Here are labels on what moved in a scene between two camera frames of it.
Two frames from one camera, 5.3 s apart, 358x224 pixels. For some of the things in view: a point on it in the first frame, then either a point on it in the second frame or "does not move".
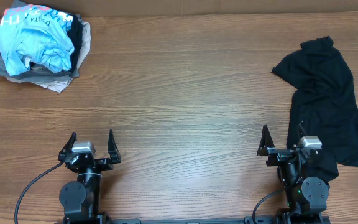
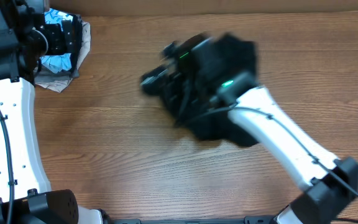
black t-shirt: [324, 105] -> [228, 54]
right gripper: [279, 155] -> [166, 84]
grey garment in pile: [41, 74] does not move
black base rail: [248, 221] does not move
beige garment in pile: [59, 85] does not move
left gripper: [105, 163] -> [54, 33]
